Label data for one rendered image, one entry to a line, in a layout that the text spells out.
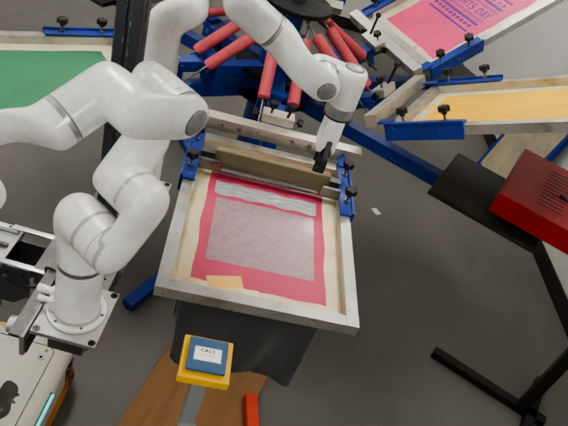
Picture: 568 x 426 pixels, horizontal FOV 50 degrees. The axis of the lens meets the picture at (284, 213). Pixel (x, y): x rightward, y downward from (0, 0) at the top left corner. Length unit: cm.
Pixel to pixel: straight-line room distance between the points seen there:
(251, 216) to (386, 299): 151
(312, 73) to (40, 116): 66
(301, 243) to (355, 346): 118
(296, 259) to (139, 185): 90
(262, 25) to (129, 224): 56
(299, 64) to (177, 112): 46
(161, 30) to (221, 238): 75
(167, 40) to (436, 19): 212
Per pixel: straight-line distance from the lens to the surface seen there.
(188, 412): 178
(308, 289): 184
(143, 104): 97
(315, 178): 212
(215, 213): 198
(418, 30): 327
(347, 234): 202
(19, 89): 242
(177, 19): 136
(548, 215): 243
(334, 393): 286
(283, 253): 192
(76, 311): 134
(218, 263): 182
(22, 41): 271
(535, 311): 389
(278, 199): 210
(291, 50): 142
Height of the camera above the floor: 224
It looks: 38 degrees down
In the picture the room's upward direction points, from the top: 20 degrees clockwise
